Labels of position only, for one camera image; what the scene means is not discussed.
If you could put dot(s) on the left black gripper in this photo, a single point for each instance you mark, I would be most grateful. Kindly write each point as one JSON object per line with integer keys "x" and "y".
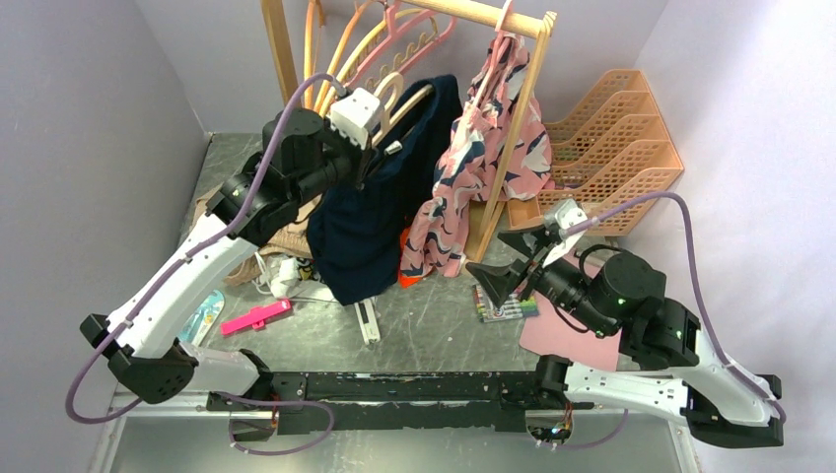
{"x": 371, "y": 153}

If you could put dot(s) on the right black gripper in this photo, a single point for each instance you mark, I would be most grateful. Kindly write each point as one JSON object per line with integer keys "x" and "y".
{"x": 501, "y": 279}

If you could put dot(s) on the navy blue shorts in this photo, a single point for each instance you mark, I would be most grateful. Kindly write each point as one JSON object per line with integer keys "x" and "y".
{"x": 354, "y": 233}

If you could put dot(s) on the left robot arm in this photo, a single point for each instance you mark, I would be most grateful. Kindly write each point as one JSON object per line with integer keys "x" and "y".
{"x": 306, "y": 155}

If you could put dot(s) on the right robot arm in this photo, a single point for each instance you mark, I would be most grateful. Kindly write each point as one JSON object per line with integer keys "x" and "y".
{"x": 683, "y": 377}

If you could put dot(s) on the orange hanger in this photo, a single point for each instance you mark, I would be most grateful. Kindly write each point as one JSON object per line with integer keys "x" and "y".
{"x": 318, "y": 40}

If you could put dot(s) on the pink shark print shorts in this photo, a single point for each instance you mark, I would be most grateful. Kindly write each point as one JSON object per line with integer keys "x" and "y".
{"x": 466, "y": 171}

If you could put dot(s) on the beige shorts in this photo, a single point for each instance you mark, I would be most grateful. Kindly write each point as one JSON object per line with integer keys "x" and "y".
{"x": 290, "y": 240}

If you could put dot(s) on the yellow hanger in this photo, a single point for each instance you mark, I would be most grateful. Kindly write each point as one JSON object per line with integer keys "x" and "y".
{"x": 389, "y": 30}

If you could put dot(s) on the pink plastic hanger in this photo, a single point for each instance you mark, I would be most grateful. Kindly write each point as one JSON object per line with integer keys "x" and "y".
{"x": 445, "y": 24}

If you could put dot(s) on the pink hanger holding shorts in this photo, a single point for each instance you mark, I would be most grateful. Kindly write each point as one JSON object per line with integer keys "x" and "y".
{"x": 498, "y": 49}

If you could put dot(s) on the marker pen set box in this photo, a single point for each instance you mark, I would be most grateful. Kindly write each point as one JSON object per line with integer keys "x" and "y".
{"x": 512, "y": 309}

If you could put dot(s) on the orange garment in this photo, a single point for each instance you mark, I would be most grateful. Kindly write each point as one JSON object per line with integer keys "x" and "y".
{"x": 406, "y": 281}

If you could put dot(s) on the peach plastic file organizer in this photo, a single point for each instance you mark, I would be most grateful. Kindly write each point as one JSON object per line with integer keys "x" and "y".
{"x": 613, "y": 146}

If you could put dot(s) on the white plastic clip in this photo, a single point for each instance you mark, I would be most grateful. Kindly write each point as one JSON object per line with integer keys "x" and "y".
{"x": 367, "y": 315}

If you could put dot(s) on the pink plastic clip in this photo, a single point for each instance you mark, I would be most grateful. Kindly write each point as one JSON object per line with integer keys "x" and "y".
{"x": 255, "y": 318}

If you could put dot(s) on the wooden clothes rack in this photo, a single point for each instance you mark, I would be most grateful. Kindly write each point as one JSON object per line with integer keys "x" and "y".
{"x": 540, "y": 30}

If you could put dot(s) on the blue toothbrush package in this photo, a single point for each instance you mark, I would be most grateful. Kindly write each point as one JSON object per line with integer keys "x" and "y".
{"x": 196, "y": 328}

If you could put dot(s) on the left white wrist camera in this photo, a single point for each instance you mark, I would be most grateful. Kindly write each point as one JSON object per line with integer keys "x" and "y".
{"x": 355, "y": 117}

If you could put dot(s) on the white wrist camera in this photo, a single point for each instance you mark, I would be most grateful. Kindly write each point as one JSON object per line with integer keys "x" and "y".
{"x": 355, "y": 117}
{"x": 558, "y": 220}

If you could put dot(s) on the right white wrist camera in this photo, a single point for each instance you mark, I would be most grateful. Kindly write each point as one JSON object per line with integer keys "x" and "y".
{"x": 558, "y": 220}

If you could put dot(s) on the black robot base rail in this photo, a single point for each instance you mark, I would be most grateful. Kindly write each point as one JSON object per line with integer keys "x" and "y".
{"x": 306, "y": 402}

